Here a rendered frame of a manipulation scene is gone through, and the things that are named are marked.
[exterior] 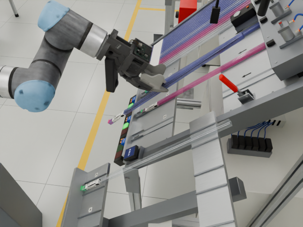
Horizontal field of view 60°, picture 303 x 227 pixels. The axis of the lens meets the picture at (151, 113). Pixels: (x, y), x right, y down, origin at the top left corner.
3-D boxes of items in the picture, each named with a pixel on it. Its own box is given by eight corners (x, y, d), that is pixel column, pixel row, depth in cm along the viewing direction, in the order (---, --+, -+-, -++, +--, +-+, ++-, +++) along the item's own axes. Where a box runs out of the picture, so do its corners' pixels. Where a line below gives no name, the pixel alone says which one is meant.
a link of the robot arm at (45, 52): (24, 79, 67) (34, 48, 60) (38, 53, 74) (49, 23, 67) (54, 92, 70) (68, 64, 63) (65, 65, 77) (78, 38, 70)
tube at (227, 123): (83, 191, 81) (80, 190, 81) (84, 187, 82) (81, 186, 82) (232, 126, 56) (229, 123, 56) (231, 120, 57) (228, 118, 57)
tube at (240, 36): (110, 124, 89) (108, 123, 89) (111, 121, 90) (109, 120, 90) (245, 38, 59) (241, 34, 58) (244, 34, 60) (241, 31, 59)
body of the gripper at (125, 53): (151, 66, 64) (107, 40, 60) (134, 86, 70) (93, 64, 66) (154, 48, 69) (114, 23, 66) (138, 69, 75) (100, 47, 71)
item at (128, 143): (136, 165, 93) (121, 156, 89) (157, 55, 136) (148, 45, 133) (138, 164, 92) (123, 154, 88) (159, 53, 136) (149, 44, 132)
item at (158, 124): (133, 161, 91) (126, 156, 89) (156, 50, 134) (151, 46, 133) (176, 143, 80) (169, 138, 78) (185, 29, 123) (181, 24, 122)
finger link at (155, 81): (176, 88, 68) (147, 69, 66) (163, 100, 72) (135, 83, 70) (177, 80, 71) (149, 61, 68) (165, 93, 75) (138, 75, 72)
